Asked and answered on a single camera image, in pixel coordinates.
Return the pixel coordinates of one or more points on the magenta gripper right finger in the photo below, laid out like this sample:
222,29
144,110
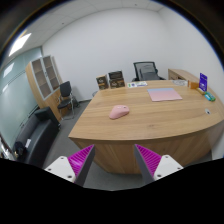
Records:
153,166

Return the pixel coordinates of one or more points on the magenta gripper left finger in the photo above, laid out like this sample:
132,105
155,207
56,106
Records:
75,167

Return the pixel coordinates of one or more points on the pink computer mouse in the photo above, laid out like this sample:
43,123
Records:
118,111

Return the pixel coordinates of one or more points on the pink mouse pad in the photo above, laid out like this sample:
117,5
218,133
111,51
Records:
163,94

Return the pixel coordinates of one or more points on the wooden office desk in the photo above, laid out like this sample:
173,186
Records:
179,128

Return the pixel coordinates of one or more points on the black leather sofa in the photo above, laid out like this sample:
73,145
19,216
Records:
36,137

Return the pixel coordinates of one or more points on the black visitor chair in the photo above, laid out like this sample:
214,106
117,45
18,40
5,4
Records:
66,97

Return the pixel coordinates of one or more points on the small white desk socket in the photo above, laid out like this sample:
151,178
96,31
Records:
207,111

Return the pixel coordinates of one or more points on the white paper sheet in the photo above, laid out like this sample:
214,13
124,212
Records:
137,84

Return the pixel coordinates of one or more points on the green small box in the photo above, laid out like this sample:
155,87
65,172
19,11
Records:
209,97

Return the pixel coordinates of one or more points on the left brown cardboard box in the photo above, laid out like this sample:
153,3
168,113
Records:
102,82

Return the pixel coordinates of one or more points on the brown cardboard box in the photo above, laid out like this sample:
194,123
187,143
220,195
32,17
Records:
116,79
102,82

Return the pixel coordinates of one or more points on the wooden side cabinet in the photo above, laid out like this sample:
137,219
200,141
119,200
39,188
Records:
181,77

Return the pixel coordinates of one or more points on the right brown cardboard box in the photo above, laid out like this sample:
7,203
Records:
116,79

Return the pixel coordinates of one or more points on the black mesh office chair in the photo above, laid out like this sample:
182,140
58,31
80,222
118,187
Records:
146,71

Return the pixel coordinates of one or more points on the wooden glass-door bookcase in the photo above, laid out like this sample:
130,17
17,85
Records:
45,84

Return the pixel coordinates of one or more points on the purple standing card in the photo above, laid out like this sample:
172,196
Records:
203,82

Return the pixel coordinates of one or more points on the ceiling light panel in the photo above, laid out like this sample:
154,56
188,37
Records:
19,43

